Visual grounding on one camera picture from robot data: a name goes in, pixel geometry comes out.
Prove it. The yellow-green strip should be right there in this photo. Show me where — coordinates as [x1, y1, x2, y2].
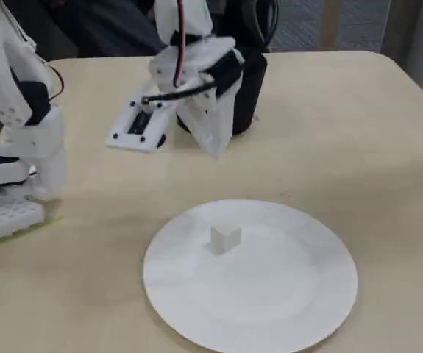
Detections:
[0, 215, 65, 253]

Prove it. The thick black camera cable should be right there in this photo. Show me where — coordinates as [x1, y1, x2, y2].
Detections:
[141, 0, 282, 107]

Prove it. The white cube block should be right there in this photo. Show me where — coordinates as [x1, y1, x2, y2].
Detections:
[207, 220, 243, 259]

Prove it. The black pot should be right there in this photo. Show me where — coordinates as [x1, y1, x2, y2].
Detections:
[176, 51, 269, 138]

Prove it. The white paper plate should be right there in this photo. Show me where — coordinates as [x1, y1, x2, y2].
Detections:
[143, 199, 359, 349]

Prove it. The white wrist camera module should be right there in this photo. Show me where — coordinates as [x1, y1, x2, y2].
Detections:
[105, 96, 176, 154]

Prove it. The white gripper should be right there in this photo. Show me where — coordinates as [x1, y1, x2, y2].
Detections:
[147, 35, 246, 160]

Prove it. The thin servo wire bundle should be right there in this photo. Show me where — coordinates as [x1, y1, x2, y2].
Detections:
[36, 60, 65, 103]

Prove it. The red servo wire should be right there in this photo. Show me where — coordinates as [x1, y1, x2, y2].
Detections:
[172, 0, 191, 88]

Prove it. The white pegboard base plate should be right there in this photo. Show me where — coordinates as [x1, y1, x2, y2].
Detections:
[0, 201, 46, 243]

